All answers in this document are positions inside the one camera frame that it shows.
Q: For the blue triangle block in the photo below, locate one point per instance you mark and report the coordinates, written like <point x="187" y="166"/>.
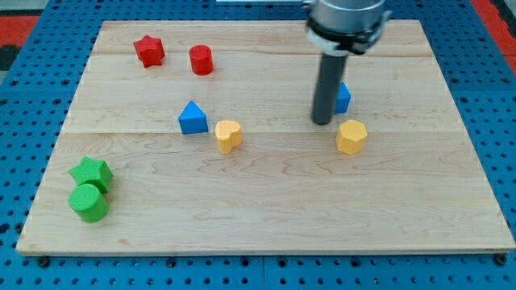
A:
<point x="192" y="120"/>

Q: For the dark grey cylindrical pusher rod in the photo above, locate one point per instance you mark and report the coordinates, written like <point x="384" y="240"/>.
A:
<point x="330" y="74"/>

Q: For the blue cube block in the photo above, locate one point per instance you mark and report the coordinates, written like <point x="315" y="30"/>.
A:
<point x="343" y="99"/>

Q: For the yellow heart block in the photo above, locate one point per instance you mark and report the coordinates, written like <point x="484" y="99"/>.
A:
<point x="229" y="135"/>

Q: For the green cylinder block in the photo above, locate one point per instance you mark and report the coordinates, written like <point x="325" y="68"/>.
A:
<point x="88" y="203"/>

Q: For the wooden board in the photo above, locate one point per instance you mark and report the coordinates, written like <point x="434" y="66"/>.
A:
<point x="417" y="187"/>

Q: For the yellow hexagon block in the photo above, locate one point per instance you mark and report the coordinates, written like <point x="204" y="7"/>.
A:
<point x="351" y="137"/>

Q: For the green star block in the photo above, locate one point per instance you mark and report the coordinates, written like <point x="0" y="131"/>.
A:
<point x="94" y="172"/>

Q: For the red star block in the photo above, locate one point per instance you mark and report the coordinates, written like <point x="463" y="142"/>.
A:
<point x="150" y="51"/>

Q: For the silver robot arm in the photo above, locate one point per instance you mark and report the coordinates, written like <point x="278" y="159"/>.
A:
<point x="339" y="28"/>

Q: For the red cylinder block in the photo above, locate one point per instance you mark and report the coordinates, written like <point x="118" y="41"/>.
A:
<point x="201" y="60"/>

